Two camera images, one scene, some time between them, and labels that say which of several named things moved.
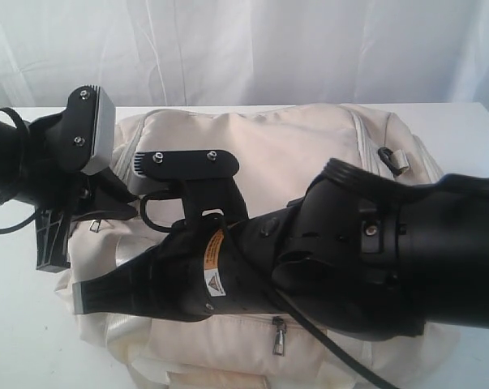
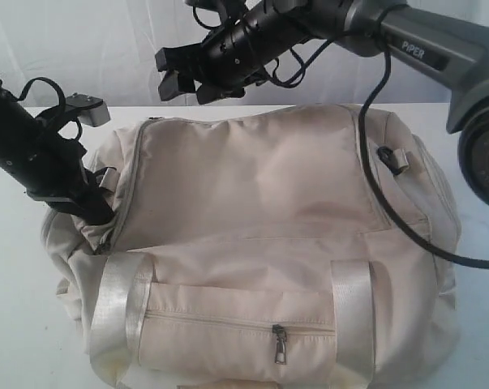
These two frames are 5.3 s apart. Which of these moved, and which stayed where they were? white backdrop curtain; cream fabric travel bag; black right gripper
Moved: black right gripper
Stayed: cream fabric travel bag; white backdrop curtain
